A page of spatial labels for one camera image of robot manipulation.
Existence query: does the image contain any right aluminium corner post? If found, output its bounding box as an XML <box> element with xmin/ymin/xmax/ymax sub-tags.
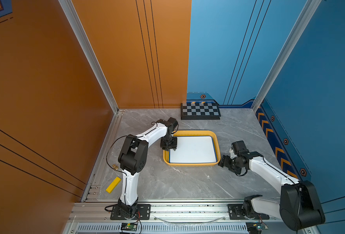
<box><xmin>252</xmin><ymin>0</ymin><xmax>321</xmax><ymax>113</ymax></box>

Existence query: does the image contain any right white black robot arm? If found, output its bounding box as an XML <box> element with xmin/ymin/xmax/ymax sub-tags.
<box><xmin>218</xmin><ymin>140</ymin><xmax>326</xmax><ymax>231</ymax></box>

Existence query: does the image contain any yellow plastic storage box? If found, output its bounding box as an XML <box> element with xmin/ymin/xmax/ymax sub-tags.
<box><xmin>163</xmin><ymin>130</ymin><xmax>221</xmax><ymax>167</ymax></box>

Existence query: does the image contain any blue-framed whiteboard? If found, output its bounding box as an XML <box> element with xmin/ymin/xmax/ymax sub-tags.
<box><xmin>168</xmin><ymin>136</ymin><xmax>217</xmax><ymax>164</ymax></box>

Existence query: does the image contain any aluminium front rail frame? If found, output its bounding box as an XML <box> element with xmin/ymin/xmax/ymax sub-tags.
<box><xmin>63</xmin><ymin>199</ymin><xmax>293</xmax><ymax>234</ymax></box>

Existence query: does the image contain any left green circuit board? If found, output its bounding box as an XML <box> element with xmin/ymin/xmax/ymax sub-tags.
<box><xmin>120</xmin><ymin>223</ymin><xmax>138</xmax><ymax>233</ymax></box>

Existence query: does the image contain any left aluminium corner post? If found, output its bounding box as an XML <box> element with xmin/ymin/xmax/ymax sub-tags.
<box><xmin>59</xmin><ymin>0</ymin><xmax>119</xmax><ymax>114</ymax></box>

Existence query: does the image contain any green circuit board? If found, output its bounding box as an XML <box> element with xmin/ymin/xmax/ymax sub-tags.
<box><xmin>120</xmin><ymin>223</ymin><xmax>138</xmax><ymax>233</ymax></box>
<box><xmin>246</xmin><ymin>222</ymin><xmax>269</xmax><ymax>234</ymax></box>

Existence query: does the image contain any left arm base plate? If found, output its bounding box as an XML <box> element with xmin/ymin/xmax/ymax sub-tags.
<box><xmin>110</xmin><ymin>204</ymin><xmax>151</xmax><ymax>220</ymax></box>

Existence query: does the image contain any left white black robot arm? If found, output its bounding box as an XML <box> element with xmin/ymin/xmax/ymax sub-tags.
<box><xmin>104</xmin><ymin>117</ymin><xmax>178</xmax><ymax>219</ymax></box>

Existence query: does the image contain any right green circuit board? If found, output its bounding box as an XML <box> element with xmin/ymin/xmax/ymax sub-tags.
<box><xmin>246</xmin><ymin>222</ymin><xmax>269</xmax><ymax>234</ymax></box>

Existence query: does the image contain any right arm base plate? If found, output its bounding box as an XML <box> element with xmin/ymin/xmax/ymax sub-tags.
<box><xmin>227</xmin><ymin>204</ymin><xmax>270</xmax><ymax>220</ymax></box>

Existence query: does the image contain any aluminium corner post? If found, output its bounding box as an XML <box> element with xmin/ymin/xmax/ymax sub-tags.
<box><xmin>252</xmin><ymin>0</ymin><xmax>321</xmax><ymax>113</ymax></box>
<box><xmin>59</xmin><ymin>0</ymin><xmax>119</xmax><ymax>114</ymax></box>

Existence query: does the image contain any black grey checkerboard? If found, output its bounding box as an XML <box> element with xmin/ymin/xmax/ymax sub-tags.
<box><xmin>181</xmin><ymin>100</ymin><xmax>221</xmax><ymax>120</ymax></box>

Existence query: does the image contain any yellow rectangular block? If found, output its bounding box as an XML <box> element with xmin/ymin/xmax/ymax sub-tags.
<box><xmin>105</xmin><ymin>177</ymin><xmax>121</xmax><ymax>194</ymax></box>

